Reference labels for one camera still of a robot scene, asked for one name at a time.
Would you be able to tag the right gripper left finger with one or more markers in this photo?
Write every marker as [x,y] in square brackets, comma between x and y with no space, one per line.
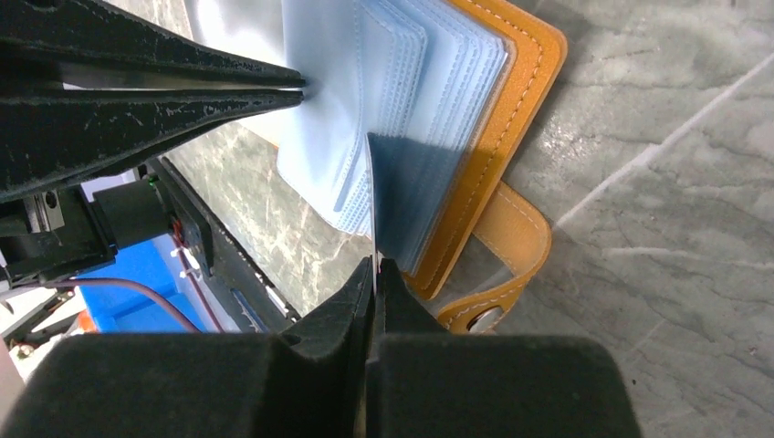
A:
[305,381]

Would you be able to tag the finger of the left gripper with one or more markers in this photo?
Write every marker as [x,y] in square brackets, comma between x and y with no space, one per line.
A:
[93,44]

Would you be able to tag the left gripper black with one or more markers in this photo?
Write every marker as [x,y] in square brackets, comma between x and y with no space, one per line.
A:
[59,137]

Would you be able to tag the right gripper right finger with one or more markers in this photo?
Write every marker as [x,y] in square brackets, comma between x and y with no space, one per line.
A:
[423,381]

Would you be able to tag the dark credit card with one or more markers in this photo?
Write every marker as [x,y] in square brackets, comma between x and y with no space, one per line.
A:
[410,183]

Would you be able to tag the orange leather card holder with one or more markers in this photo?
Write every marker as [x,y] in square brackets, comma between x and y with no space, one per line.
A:
[294,186]

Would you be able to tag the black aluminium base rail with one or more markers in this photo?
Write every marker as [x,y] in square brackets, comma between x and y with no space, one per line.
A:
[238,291]

